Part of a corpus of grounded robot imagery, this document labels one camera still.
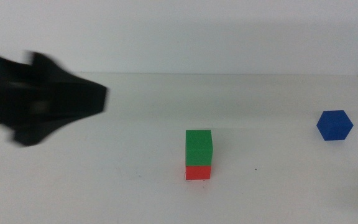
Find green cube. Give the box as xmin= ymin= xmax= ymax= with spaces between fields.
xmin=185 ymin=129 xmax=214 ymax=167

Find red cube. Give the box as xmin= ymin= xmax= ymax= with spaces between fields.
xmin=185 ymin=165 xmax=212 ymax=180

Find blue cube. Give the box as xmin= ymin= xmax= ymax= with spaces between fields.
xmin=316 ymin=110 xmax=354 ymax=141

